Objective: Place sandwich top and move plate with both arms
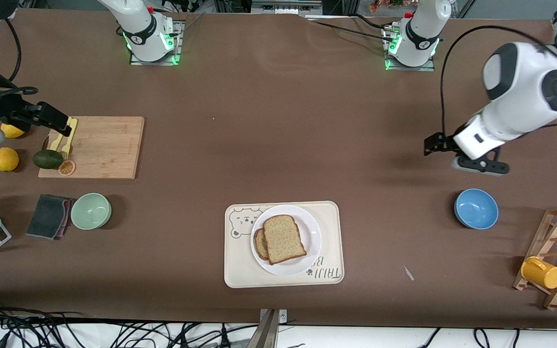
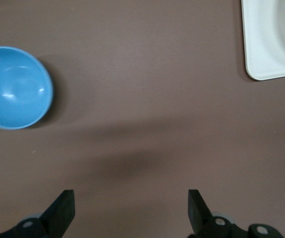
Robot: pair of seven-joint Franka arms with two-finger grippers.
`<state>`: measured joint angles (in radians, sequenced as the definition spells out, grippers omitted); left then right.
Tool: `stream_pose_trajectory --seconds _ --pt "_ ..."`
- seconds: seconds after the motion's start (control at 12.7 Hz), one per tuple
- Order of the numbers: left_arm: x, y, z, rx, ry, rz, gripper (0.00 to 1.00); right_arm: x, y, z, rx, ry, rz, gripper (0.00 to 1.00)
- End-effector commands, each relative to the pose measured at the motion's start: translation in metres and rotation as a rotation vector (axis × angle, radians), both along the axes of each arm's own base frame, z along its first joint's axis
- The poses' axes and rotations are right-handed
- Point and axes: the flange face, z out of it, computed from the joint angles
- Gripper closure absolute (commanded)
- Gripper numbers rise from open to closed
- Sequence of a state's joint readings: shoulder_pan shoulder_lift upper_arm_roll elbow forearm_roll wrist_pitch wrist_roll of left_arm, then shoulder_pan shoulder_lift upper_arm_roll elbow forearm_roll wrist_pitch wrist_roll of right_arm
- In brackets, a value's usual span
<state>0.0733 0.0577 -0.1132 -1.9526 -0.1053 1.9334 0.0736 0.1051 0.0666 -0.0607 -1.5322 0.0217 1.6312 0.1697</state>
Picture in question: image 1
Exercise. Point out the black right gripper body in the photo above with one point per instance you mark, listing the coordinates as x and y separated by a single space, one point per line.
4 109

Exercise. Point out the white round plate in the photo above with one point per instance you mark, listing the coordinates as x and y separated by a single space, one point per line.
311 232

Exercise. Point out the plain brown bread slice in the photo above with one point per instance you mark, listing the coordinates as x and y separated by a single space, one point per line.
283 239

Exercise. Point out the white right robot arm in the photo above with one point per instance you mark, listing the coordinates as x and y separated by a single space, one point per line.
140 29

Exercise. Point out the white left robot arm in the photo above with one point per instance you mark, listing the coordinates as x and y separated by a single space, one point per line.
520 96

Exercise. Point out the yellow plastic knife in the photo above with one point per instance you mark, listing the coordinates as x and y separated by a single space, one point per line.
56 142

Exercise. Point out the oval yellow lemon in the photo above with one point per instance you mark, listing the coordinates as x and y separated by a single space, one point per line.
15 132

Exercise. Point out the yellow plastic fork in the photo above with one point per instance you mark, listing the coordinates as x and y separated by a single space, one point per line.
68 145

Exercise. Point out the dark green avocado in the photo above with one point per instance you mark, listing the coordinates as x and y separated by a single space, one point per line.
48 159

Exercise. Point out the orange fruit slice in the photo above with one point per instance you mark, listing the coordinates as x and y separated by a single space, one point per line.
67 168

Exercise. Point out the round yellow orange fruit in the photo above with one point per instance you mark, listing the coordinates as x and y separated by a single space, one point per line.
6 159

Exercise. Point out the wooden cutting board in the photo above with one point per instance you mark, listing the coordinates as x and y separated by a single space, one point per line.
109 145

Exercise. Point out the blue bowl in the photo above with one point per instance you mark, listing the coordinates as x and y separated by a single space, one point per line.
476 209

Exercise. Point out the dark grey cloth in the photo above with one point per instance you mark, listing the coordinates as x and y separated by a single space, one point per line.
46 216

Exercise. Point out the pale green bowl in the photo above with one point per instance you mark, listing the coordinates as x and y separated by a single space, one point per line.
91 211

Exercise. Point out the small white tape scrap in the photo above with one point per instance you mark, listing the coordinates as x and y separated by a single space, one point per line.
408 273

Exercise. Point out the wooden peg drying rack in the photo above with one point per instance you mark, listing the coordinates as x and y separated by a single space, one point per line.
544 246

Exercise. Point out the yellow plastic mug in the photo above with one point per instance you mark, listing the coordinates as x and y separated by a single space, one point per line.
544 274

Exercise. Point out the bread slice under egg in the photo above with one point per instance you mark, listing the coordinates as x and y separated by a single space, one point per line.
259 244

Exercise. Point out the cream bear print tray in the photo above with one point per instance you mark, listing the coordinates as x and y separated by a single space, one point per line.
240 266

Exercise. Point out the aluminium beam below table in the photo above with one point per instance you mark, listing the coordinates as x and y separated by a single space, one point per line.
265 336

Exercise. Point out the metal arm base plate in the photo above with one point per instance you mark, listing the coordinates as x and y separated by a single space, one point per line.
178 48
409 68

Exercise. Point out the grey metal frame beam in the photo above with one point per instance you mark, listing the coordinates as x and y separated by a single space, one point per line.
283 6

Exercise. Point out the small metal table bracket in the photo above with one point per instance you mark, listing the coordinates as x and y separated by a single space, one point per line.
282 316

